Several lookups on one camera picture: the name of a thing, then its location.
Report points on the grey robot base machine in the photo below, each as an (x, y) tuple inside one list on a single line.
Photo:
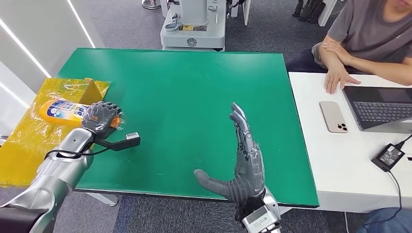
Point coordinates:
[(193, 35)]

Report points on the person's left hand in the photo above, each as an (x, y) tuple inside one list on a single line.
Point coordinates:
[(336, 49)]

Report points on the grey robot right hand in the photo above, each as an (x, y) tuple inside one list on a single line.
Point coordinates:
[(249, 173)]

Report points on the white desk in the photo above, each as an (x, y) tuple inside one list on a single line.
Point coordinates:
[(338, 160)]

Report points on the person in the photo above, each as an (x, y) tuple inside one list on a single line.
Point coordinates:
[(370, 29)]

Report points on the white table leg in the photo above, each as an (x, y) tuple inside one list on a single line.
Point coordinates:
[(104, 199)]

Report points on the black objects on floor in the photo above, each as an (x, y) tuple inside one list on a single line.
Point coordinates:
[(309, 11)]

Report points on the white cabinet corner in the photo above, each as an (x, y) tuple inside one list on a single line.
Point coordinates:
[(326, 13)]

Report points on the person's leg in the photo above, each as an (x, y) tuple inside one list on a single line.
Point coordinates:
[(386, 222)]

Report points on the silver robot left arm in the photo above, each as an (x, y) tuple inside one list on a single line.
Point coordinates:
[(54, 177)]

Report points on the yellow taped cardboard box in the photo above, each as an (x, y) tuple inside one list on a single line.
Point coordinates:
[(25, 144)]

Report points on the beige smartphone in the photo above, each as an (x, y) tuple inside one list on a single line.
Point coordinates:
[(333, 115)]

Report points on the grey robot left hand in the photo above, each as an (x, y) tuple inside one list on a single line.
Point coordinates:
[(99, 117)]

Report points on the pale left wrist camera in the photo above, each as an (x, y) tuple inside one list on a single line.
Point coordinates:
[(132, 136)]

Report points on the white furniture panel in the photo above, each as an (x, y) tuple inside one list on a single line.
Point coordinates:
[(246, 11)]

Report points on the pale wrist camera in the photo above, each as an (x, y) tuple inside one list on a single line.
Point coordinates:
[(132, 136), (257, 220)]

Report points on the orange detergent bottle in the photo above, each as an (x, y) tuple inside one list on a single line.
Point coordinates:
[(61, 111)]

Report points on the chrome chair base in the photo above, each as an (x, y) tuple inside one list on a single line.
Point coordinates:
[(150, 4)]

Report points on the person's left forearm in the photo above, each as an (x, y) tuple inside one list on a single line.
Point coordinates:
[(379, 67)]

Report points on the black power adapter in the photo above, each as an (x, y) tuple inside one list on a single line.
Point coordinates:
[(387, 157)]

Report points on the person's right forearm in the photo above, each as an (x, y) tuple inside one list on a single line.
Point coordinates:
[(325, 58)]

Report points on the person's right hand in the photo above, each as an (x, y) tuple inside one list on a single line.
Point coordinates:
[(336, 78)]

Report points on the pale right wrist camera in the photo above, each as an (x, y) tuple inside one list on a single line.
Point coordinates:
[(257, 220)]

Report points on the grey laptop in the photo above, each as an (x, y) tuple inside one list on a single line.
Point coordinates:
[(379, 109)]

